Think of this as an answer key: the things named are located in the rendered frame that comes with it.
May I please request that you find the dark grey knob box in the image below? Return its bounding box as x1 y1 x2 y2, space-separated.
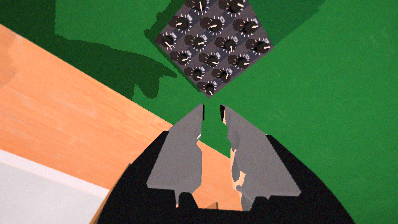
154 0 274 99

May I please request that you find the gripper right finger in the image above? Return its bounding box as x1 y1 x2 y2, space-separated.
220 105 355 224

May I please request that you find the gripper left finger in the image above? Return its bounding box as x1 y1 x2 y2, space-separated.
97 104 205 224

